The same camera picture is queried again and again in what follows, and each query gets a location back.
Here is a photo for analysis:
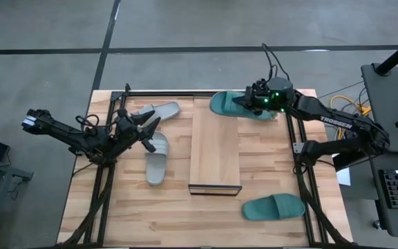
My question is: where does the green rubber slide sandal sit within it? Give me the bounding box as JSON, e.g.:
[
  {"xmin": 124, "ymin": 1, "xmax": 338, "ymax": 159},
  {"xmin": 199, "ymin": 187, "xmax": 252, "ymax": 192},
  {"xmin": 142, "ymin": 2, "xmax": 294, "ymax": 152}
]
[
  {"xmin": 242, "ymin": 192, "xmax": 306, "ymax": 222},
  {"xmin": 209, "ymin": 90, "xmax": 276, "ymax": 122}
]

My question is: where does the black monitor pole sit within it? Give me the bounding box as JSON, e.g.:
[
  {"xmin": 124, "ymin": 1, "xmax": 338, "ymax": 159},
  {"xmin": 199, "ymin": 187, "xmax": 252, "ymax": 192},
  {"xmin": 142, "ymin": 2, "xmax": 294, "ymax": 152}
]
[{"xmin": 374, "ymin": 32, "xmax": 398, "ymax": 77}]

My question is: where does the grey desk with pole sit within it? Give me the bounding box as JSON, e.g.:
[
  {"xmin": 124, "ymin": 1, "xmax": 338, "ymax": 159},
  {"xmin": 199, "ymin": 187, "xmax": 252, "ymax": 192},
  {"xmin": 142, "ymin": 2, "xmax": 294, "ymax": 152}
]
[{"xmin": 360, "ymin": 63, "xmax": 398, "ymax": 155}]

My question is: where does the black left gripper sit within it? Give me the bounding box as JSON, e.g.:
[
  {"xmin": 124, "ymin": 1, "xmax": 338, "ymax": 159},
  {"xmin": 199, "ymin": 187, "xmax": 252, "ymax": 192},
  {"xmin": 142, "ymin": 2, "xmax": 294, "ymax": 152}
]
[{"xmin": 111, "ymin": 108, "xmax": 162, "ymax": 155}]

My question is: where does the white paper sheet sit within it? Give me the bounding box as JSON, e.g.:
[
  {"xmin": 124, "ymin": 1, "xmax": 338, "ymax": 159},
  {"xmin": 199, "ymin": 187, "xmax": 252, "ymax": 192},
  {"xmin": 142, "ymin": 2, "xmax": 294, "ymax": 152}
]
[{"xmin": 335, "ymin": 167, "xmax": 352, "ymax": 187}]

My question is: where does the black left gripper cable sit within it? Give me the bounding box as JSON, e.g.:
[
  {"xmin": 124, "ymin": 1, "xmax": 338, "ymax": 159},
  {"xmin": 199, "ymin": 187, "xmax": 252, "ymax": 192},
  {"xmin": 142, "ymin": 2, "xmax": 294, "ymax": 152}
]
[{"xmin": 75, "ymin": 113, "xmax": 100, "ymax": 129}]

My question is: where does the black-framed wooden shelf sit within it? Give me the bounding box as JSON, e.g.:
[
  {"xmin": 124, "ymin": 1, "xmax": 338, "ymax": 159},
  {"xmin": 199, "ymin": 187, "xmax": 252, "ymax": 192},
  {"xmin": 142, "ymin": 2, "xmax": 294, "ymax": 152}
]
[{"xmin": 187, "ymin": 98, "xmax": 243, "ymax": 197}]

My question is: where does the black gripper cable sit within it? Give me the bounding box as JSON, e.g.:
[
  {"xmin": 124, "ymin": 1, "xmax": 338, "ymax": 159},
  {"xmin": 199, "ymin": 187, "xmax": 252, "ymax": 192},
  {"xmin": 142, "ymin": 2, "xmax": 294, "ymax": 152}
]
[
  {"xmin": 75, "ymin": 113, "xmax": 100, "ymax": 129},
  {"xmin": 260, "ymin": 42, "xmax": 291, "ymax": 81}
]

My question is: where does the grey rubber slide sandal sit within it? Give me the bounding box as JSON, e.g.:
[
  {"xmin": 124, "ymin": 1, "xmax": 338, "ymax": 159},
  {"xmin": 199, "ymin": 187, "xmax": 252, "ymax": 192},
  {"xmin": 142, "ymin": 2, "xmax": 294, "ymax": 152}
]
[
  {"xmin": 145, "ymin": 130, "xmax": 170, "ymax": 187},
  {"xmin": 129, "ymin": 101, "xmax": 182, "ymax": 129}
]

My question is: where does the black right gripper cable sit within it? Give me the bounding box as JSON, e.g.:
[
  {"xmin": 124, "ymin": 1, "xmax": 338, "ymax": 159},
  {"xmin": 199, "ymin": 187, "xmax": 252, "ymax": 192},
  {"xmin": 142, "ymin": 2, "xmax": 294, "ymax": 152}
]
[{"xmin": 260, "ymin": 42, "xmax": 291, "ymax": 81}]

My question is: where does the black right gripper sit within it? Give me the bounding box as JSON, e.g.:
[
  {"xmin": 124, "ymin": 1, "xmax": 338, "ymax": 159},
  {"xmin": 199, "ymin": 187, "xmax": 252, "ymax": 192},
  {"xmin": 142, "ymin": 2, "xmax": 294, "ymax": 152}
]
[{"xmin": 232, "ymin": 76, "xmax": 295, "ymax": 117}]

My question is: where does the yellow cable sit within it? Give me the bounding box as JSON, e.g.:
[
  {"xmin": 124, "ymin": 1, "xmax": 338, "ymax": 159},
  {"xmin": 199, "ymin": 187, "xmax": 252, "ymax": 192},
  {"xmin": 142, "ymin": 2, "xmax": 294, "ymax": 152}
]
[{"xmin": 329, "ymin": 94, "xmax": 372, "ymax": 140}]

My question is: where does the grey keyboard desk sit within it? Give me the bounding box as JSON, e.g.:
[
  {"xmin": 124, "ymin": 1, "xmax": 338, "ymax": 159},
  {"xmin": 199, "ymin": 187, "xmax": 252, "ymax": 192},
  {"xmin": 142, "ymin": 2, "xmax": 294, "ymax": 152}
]
[{"xmin": 368, "ymin": 150, "xmax": 398, "ymax": 240}]

